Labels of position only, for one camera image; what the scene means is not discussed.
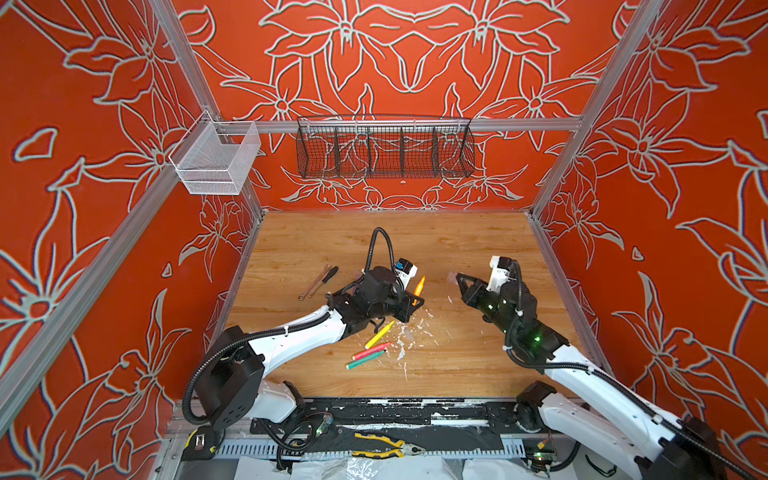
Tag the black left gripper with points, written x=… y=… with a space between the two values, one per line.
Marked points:
x=405 y=305

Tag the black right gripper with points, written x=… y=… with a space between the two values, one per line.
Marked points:
x=471 y=295

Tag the orange highlighter pen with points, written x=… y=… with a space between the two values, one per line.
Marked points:
x=420 y=286

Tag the yellow highlighter pen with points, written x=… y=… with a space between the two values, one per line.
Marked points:
x=379 y=335

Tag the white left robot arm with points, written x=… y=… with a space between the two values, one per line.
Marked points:
x=231 y=381

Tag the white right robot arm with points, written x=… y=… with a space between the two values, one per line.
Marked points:
x=641 y=439

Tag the pink highlighter pen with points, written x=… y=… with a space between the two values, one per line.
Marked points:
x=371 y=351

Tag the green highlighter pen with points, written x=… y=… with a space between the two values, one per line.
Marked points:
x=357 y=363

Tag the white mesh basket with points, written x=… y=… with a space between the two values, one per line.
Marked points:
x=216 y=157

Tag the left tape measure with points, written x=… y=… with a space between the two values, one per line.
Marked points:
x=203 y=444

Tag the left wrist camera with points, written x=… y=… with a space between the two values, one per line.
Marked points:
x=405 y=271

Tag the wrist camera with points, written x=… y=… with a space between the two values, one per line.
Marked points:
x=502 y=271
x=405 y=271

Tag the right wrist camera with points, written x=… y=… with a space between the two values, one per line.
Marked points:
x=502 y=271

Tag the black handled screwdriver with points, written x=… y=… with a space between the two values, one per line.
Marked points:
x=327 y=277

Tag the yellow handled pliers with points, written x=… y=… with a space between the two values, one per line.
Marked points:
x=390 y=448

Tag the black wire basket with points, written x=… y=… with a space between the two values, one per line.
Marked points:
x=365 y=146

